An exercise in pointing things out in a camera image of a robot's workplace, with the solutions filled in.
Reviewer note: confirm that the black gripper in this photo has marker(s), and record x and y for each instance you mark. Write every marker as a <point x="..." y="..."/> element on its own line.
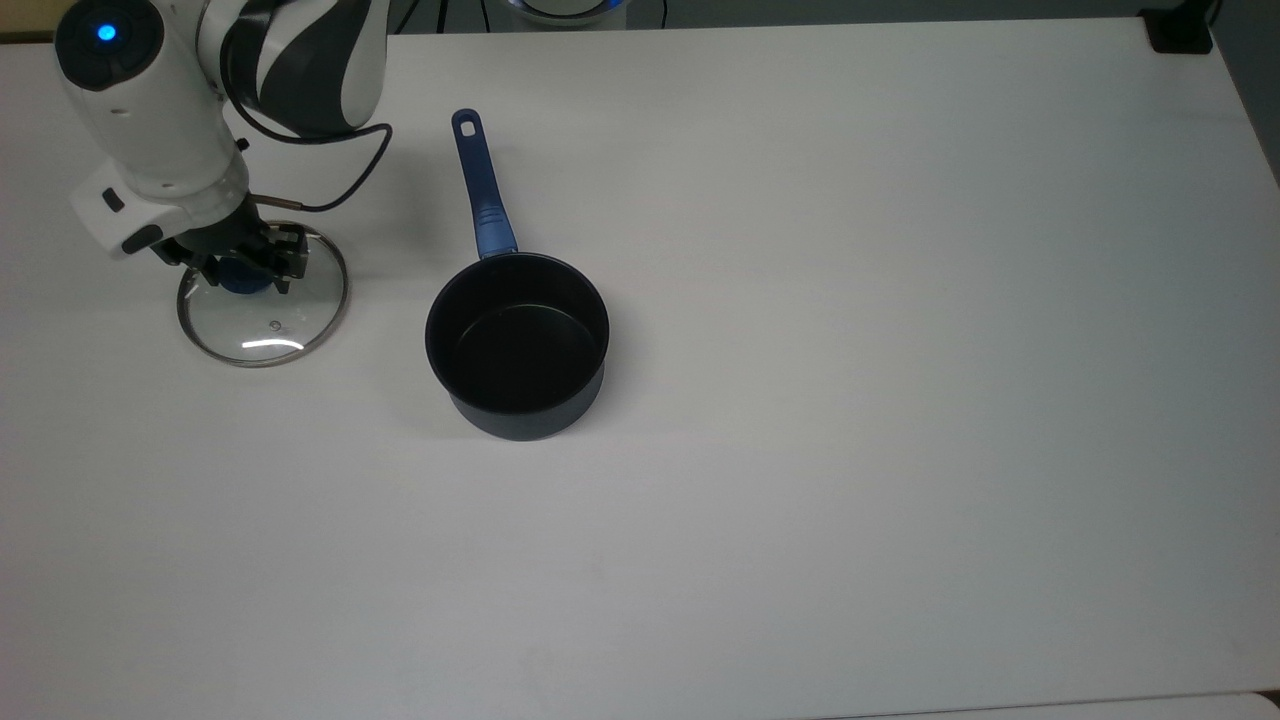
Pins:
<point x="225" y="235"/>

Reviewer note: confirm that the glass lid with blue knob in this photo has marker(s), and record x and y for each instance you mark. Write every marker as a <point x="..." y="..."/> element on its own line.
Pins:
<point x="300" y="320"/>

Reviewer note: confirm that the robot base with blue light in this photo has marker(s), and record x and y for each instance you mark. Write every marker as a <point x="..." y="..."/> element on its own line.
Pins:
<point x="565" y="6"/>

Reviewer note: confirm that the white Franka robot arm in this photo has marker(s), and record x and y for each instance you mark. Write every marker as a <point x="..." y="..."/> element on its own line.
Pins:
<point x="160" y="110"/>

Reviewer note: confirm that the tan wooden board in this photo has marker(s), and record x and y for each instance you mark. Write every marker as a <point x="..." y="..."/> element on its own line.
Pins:
<point x="25" y="36"/>

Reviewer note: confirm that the black clamp block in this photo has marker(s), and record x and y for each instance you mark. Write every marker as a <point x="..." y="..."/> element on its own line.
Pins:
<point x="1180" y="28"/>

